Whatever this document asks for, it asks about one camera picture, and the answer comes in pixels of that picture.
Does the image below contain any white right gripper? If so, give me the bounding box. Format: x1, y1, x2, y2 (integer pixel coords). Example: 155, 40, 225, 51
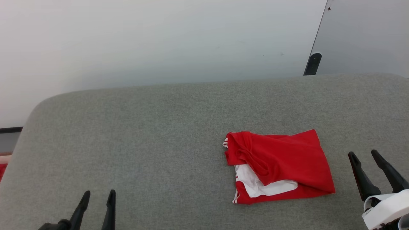
348, 149, 409, 230

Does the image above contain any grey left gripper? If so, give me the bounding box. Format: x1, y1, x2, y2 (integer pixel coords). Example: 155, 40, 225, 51
38, 189, 116, 230

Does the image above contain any red white striped garment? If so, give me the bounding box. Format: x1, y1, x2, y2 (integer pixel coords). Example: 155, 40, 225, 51
223, 129, 336, 205

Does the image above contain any grey fabric sofa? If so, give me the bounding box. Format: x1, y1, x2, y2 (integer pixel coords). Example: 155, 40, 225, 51
0, 73, 409, 230

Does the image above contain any black oblong fixture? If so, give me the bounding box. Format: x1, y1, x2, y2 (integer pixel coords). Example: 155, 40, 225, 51
304, 53, 322, 76

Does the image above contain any grey wall panel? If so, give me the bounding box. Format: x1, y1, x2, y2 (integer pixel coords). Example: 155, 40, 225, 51
304, 0, 409, 79

